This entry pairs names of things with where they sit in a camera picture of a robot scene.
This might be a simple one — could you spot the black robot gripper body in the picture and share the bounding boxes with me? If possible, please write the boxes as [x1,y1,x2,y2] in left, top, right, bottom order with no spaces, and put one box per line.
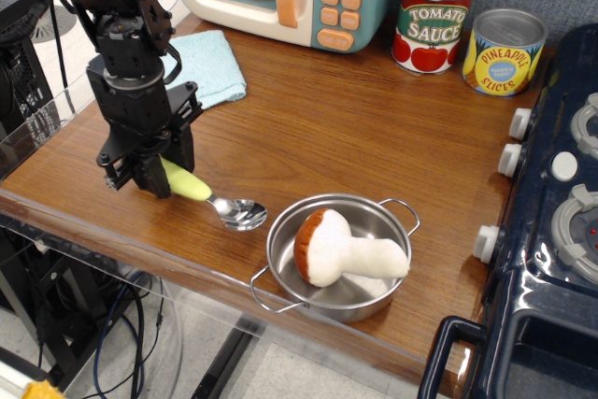
[87,56,203,190]

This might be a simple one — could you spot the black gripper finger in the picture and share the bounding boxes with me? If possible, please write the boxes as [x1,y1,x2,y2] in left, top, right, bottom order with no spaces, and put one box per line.
[162,126,195,172]
[133,154,171,199]

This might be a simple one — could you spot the spoon with green handle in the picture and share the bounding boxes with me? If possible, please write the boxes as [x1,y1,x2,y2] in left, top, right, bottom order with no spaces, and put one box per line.
[161,157,267,232]

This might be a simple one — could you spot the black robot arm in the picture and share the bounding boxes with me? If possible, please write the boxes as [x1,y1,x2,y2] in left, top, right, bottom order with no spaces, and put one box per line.
[1,0,202,198]

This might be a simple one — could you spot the plush mushroom toy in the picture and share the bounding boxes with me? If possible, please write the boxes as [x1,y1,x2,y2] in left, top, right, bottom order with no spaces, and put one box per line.
[293,208,410,288]

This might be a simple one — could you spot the light blue folded towel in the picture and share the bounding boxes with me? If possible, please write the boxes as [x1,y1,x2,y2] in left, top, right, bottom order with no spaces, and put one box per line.
[170,30,247,109]

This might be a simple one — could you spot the black desk at left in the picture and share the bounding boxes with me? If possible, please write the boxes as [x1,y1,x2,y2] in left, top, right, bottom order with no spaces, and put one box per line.
[1,0,51,48]

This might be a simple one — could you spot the tomato sauce can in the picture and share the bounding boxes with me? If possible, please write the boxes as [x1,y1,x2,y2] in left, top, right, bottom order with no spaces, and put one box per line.
[392,0,473,74]

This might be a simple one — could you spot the pineapple slices can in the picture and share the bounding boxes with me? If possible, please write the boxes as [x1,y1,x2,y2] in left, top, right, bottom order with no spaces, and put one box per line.
[463,8,548,97]

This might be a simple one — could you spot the dark blue toy stove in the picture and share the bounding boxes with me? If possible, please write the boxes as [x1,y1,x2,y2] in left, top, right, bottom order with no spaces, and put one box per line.
[419,24,597,398]

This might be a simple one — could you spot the blue cable under table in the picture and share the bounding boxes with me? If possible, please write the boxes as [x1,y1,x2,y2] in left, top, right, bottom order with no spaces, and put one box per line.
[93,284,146,399]

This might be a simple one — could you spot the steel pan with handles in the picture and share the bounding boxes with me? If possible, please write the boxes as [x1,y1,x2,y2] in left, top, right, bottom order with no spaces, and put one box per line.
[265,193,413,323]

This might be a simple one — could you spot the black cable under table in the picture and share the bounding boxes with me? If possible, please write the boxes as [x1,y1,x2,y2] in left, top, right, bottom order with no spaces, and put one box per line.
[83,277,164,399]

